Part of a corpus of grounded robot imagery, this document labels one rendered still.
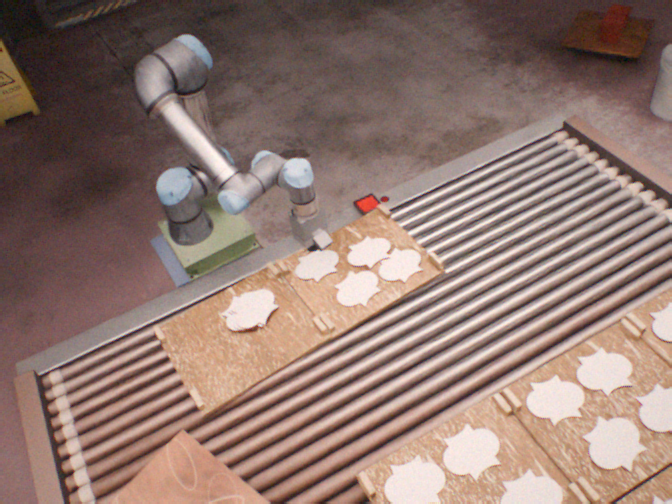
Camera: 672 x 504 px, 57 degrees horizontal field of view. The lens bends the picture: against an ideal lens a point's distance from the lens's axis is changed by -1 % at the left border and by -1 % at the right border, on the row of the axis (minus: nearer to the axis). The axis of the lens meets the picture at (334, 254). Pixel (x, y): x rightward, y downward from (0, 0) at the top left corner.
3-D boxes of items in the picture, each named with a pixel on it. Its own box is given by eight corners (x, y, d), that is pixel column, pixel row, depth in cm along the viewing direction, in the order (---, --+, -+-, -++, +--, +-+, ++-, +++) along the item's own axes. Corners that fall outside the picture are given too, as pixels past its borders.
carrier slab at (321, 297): (275, 266, 198) (274, 263, 197) (380, 210, 210) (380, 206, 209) (333, 340, 177) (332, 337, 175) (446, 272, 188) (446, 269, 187)
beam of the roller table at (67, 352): (24, 373, 189) (14, 363, 185) (555, 124, 240) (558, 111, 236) (28, 394, 184) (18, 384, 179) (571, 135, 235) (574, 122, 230)
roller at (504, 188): (53, 408, 177) (45, 399, 174) (579, 151, 225) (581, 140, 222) (56, 421, 174) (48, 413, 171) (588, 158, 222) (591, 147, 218)
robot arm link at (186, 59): (184, 188, 208) (140, 47, 165) (216, 164, 215) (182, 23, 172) (208, 205, 203) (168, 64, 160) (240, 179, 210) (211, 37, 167)
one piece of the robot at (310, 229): (308, 224, 167) (316, 264, 179) (334, 208, 170) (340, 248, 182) (282, 203, 174) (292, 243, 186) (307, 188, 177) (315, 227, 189)
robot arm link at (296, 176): (294, 151, 168) (317, 162, 164) (300, 182, 176) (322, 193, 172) (274, 167, 165) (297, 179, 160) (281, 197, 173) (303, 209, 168)
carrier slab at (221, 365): (155, 332, 186) (153, 329, 184) (271, 267, 198) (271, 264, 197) (204, 418, 164) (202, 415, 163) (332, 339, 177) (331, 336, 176)
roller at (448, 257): (63, 450, 168) (55, 442, 164) (609, 173, 216) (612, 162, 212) (67, 465, 165) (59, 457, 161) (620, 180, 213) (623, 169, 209)
